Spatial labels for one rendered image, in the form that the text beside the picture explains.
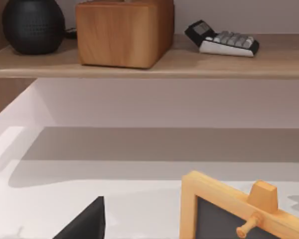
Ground wooden shelf board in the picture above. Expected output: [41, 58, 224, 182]
[0, 33, 299, 80]

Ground wooden box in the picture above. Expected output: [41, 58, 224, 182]
[75, 0, 175, 69]

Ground black and white calculator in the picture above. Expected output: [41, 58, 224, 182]
[184, 19, 260, 58]

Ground wooden framed blackboard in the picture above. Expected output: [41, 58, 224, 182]
[179, 170, 299, 239]

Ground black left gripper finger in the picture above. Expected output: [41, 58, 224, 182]
[52, 196, 107, 239]

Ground round black speaker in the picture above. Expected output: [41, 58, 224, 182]
[2, 0, 66, 55]

